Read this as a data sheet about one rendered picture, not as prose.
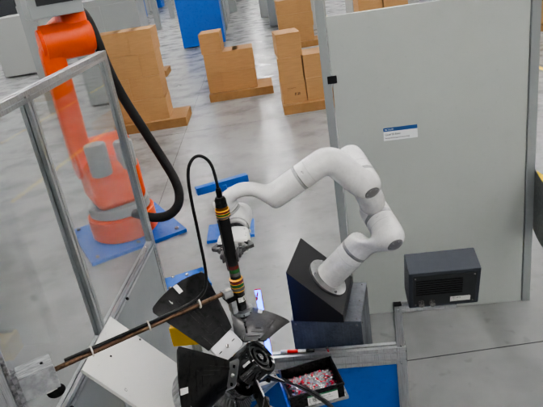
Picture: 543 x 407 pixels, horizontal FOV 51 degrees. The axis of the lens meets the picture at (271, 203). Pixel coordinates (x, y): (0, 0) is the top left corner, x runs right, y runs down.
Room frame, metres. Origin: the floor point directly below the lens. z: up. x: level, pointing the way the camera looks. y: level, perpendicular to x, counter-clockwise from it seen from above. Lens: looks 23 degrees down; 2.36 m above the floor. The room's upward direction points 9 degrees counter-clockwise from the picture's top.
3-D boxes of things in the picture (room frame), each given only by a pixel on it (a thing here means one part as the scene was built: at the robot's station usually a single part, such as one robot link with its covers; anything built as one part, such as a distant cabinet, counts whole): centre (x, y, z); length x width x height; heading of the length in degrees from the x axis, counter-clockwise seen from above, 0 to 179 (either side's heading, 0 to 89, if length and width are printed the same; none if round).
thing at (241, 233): (1.66, 0.14, 1.54); 0.11 x 0.10 x 0.07; 173
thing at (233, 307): (1.55, 0.16, 1.38); 0.09 x 0.07 x 0.10; 118
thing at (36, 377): (1.26, 0.70, 1.42); 0.10 x 0.07 x 0.08; 118
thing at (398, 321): (1.85, -0.42, 0.96); 0.03 x 0.03 x 0.20; 83
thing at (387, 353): (1.90, 0.01, 0.82); 0.90 x 0.04 x 0.08; 83
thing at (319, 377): (1.73, -0.05, 0.83); 0.19 x 0.14 x 0.04; 99
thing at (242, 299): (1.56, 0.15, 1.54); 0.04 x 0.04 x 0.46
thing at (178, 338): (1.95, 0.40, 1.02); 0.16 x 0.10 x 0.11; 83
